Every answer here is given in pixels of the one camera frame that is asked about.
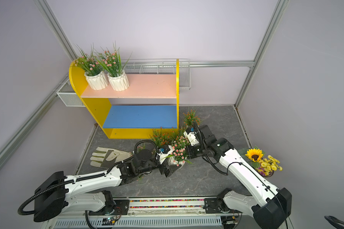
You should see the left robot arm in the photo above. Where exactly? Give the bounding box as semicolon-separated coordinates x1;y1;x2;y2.
17;139;177;222

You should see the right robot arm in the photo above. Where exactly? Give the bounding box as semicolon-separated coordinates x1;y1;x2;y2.
184;123;292;229

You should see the beige garden glove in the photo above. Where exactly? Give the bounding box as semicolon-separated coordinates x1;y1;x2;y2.
90;147;132;169

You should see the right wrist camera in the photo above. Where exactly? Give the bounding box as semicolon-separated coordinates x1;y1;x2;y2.
183;127;199;146

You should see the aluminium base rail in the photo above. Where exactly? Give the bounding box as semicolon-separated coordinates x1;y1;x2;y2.
40;196;293;229

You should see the white mesh basket left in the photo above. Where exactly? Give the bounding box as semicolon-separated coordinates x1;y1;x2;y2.
56;74;85;107

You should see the orange flower pot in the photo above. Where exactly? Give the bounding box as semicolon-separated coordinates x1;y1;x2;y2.
149;127;174;148
183;110;201;127

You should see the white wire basket back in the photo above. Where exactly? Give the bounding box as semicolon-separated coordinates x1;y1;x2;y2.
125;59;191;90

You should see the black cable bottom right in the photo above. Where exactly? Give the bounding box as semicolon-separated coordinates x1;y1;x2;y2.
324;215;344;229

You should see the pink flower pot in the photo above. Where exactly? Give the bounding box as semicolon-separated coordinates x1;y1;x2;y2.
75;45;109;91
167;136;192;167
97;43;130;92

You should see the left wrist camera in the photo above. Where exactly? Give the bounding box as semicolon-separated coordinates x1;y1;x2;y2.
157;145;173;165

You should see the sunflower bouquet pot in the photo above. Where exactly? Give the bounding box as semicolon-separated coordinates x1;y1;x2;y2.
238;147;283;177

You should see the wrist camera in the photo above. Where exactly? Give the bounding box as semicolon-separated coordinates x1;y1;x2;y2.
183;127;199;146
157;145;173;165

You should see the yellow rack with coloured shelves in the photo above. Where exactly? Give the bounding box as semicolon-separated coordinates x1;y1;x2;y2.
69;61;180;139

